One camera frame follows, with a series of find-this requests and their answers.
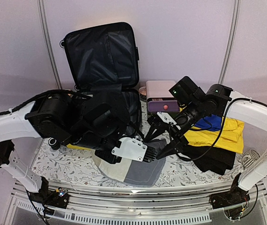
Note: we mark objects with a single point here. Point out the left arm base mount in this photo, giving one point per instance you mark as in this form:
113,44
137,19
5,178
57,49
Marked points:
58,198

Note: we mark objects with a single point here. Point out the floral table mat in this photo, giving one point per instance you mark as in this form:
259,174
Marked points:
76,167

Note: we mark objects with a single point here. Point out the yellow Pikachu suitcase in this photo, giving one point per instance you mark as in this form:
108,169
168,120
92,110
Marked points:
104,59

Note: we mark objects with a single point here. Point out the pink purple drawer box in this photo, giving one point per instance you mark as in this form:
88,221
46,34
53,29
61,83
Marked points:
158,97

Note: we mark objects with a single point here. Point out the beige cloth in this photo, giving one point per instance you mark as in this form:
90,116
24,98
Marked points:
116,172

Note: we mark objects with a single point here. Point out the grey fabric pouch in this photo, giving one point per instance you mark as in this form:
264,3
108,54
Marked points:
143,174

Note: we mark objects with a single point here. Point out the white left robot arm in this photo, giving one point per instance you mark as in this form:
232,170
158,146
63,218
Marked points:
13,125

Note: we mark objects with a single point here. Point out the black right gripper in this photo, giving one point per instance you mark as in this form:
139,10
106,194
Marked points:
162,127

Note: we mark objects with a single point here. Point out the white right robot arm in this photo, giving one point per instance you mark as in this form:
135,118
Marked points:
242,108

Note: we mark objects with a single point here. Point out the blue fabric pouch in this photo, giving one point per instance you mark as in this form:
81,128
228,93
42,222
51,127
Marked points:
210,123

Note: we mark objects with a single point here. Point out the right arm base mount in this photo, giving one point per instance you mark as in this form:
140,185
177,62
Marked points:
234,196

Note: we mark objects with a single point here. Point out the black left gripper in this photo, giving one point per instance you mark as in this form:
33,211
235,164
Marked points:
110,160

